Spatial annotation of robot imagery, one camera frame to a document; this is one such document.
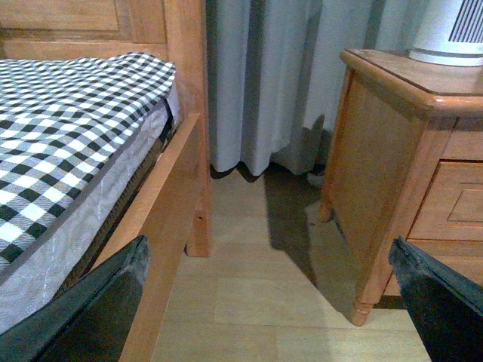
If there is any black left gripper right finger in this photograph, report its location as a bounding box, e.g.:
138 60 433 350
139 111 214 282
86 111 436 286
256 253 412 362
388 237 482 361

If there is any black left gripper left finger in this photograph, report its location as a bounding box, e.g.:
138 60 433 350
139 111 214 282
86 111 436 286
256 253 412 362
1 236 150 361

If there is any wooden drawer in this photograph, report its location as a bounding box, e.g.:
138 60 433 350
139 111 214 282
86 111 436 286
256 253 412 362
409 161 482 241
383 238 483 299

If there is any grey mattress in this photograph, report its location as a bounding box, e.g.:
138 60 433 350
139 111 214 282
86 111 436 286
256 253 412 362
1 87 180 331

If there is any wooden nightstand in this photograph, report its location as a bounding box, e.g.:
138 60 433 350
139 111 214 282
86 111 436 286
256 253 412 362
320 49 482 326

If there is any black white checkered sheet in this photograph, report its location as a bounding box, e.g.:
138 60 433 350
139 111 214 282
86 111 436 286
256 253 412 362
1 52 176 268

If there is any white slatted air purifier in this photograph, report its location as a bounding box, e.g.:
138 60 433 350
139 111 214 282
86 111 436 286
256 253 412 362
408 0 482 67

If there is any grey curtain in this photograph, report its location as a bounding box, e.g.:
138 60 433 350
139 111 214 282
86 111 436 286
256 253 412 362
206 1 426 176

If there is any wooden bed frame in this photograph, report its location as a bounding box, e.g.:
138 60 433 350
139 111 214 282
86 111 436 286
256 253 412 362
1 1 211 361

